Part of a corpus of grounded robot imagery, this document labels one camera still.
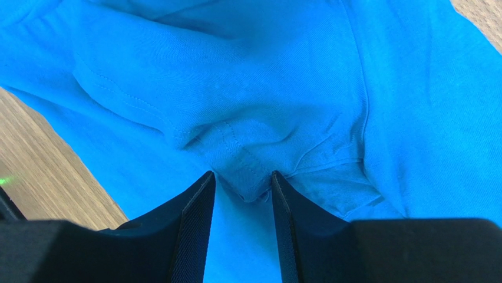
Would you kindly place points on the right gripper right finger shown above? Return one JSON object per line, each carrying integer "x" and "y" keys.
{"x": 316, "y": 246}

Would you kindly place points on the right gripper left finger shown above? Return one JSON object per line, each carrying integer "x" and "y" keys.
{"x": 167, "y": 244}

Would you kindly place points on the blue t shirt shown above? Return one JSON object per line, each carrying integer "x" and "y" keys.
{"x": 371, "y": 109}

